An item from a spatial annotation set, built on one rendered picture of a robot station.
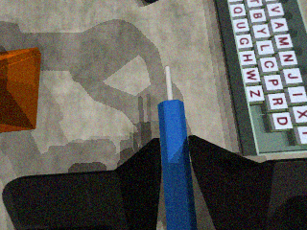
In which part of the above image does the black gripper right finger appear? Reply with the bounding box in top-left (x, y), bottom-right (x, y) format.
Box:
top-left (188, 135), bottom-right (307, 230)

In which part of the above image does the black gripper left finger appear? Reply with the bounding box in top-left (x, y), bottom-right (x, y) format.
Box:
top-left (2, 138), bottom-right (162, 230)

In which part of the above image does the blue stylus with white tip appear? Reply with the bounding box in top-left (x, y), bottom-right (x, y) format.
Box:
top-left (157, 66), bottom-right (198, 230)

